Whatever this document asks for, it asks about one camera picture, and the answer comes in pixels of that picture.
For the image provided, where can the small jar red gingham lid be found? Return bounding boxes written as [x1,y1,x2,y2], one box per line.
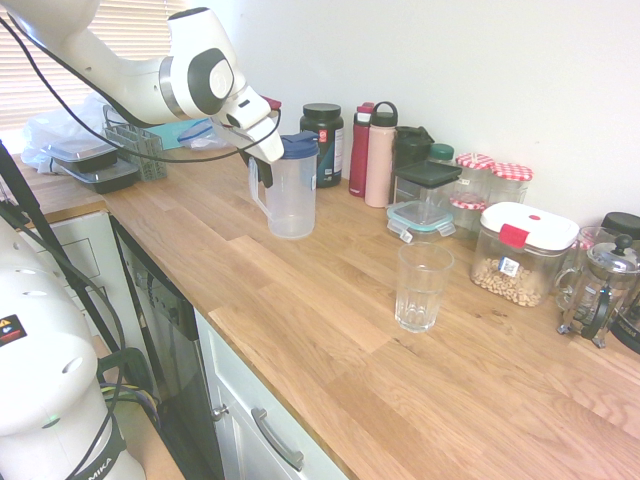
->
[448,196,489,239]

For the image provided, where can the clear pitcher with blue lid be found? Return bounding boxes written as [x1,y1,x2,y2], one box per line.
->
[247,132,320,241]

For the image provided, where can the clear bottle with green lid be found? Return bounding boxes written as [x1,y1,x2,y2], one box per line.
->
[427,143,456,169]

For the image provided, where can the clear faceted drinking glass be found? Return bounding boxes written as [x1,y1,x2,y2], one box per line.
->
[394,241,455,335]

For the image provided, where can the white plastic bag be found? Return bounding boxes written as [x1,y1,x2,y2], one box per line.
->
[20,92,109,174]

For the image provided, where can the black shaker bottle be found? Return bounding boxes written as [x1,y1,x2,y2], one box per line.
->
[393,125,434,174]

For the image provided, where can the clear glass jar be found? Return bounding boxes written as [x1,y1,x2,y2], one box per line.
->
[574,225,621,261]

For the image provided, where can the window blind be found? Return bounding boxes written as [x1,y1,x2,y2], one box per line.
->
[0,0,176,134]

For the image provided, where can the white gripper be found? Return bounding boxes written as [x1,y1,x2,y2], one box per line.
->
[219,115,287,190]

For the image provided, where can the thick black base cable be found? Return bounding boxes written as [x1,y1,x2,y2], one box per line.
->
[0,139,166,480]

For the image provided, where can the stainless steel dishwasher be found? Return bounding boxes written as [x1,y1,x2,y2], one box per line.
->
[112,214,224,480]

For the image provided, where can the red water bottle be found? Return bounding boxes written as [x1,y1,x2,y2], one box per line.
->
[348,101,376,198]

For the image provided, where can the pink bottle with black cap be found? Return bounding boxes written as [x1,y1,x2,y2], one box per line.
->
[363,101,400,209]

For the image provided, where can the black food tray clear lid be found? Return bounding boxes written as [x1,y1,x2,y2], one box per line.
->
[59,159,141,195]
[47,141,119,174]

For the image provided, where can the clear zip bag blue seal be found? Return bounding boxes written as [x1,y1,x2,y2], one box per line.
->
[174,119,236,151]

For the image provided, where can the pale kitchen cabinet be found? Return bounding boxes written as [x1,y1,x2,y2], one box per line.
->
[193,309,351,480]

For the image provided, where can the jar with black lid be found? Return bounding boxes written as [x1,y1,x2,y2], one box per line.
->
[599,211,640,236]

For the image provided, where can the cereal canister with white lid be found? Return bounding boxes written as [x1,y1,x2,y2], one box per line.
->
[469,202,581,309]

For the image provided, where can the grey cutlery basket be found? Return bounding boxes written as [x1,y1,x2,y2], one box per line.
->
[103,124,169,184]

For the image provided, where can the square container with black lid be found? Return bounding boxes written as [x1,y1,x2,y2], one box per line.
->
[393,160,463,206]

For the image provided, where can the tall jar red gingham lid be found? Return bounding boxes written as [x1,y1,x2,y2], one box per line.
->
[487,162,535,206]
[454,152,496,201]

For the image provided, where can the glass container teal clip lid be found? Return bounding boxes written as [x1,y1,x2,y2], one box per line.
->
[385,199,457,243]

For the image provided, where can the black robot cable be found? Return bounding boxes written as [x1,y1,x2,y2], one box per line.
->
[0,13,282,167]

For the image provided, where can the black Vega protein tub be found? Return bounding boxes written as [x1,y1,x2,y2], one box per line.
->
[299,102,345,190]

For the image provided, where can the silver cabinet handle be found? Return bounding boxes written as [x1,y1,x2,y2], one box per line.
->
[249,407,306,472]

